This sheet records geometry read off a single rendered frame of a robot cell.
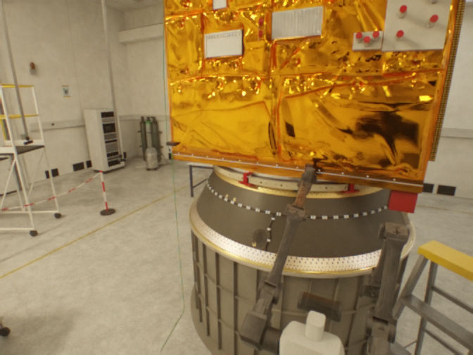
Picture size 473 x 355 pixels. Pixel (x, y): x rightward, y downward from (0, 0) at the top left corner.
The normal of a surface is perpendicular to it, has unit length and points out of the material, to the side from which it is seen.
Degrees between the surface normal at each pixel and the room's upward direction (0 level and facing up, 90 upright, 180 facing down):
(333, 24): 84
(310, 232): 62
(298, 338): 0
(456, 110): 90
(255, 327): 30
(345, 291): 90
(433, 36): 90
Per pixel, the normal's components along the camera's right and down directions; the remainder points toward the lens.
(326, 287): 0.00, 0.29
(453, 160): -0.44, 0.26
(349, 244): 0.15, -0.18
